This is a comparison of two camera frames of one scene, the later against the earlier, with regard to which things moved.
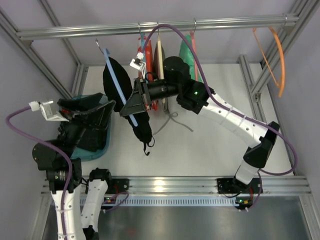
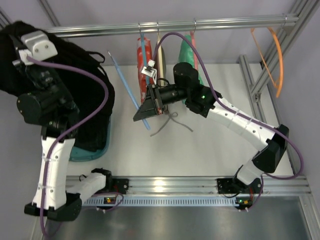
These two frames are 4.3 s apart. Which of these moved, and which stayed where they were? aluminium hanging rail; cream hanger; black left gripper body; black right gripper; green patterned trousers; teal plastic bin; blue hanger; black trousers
Moved: blue hanger; black left gripper body; black trousers; black right gripper
Stayed: aluminium hanging rail; green patterned trousers; teal plastic bin; cream hanger
